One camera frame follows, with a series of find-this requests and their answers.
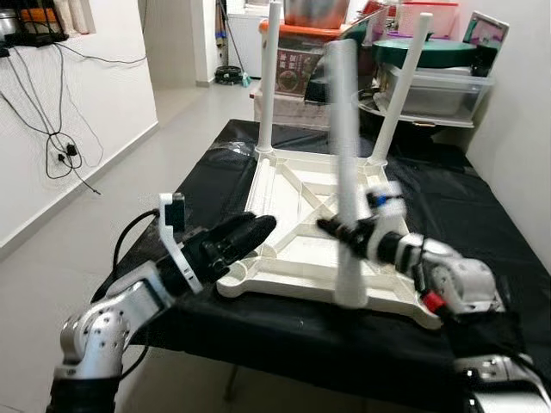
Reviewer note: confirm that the black power plug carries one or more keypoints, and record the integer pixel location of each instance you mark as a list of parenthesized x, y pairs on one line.
[(71, 151)]

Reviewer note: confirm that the black wok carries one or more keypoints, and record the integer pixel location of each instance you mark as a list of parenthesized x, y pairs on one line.
[(370, 107)]

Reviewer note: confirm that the black tablecloth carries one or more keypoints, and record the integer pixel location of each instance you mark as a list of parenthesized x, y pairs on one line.
[(258, 344)]

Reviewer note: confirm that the framed picture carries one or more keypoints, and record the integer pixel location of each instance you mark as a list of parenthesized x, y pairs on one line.
[(486, 33)]

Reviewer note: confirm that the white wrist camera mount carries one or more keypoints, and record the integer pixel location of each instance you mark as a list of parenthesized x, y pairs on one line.
[(178, 258), (387, 205)]

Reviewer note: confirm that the green pot lid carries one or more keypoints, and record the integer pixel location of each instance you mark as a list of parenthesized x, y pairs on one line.
[(426, 52)]

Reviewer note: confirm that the steel cooking pot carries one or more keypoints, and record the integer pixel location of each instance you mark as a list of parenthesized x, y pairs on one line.
[(314, 10)]

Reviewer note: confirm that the mop with teal head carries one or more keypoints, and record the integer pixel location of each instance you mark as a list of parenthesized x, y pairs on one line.
[(245, 80)]

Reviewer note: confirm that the white chest freezer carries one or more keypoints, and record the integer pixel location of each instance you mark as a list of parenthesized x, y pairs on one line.
[(241, 39)]

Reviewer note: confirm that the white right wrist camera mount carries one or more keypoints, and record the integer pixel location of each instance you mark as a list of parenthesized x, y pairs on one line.
[(387, 205)]

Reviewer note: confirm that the translucent pink plastic container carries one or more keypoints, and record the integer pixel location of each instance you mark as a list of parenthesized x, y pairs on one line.
[(426, 17)]

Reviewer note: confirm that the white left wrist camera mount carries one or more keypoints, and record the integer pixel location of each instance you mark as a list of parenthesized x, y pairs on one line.
[(178, 258)]

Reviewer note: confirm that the white plastic table top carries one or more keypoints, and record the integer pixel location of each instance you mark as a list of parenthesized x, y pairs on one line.
[(297, 258)]

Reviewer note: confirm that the clear plastic storage container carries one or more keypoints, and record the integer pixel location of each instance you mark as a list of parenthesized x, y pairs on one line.
[(448, 95)]

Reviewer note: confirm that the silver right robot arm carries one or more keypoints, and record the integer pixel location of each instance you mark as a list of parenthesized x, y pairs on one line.
[(465, 280)]

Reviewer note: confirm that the shiny black bag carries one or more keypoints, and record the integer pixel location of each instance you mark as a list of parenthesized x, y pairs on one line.
[(318, 86)]

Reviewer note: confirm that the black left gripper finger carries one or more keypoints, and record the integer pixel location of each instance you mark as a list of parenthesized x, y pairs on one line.
[(250, 231), (237, 258)]

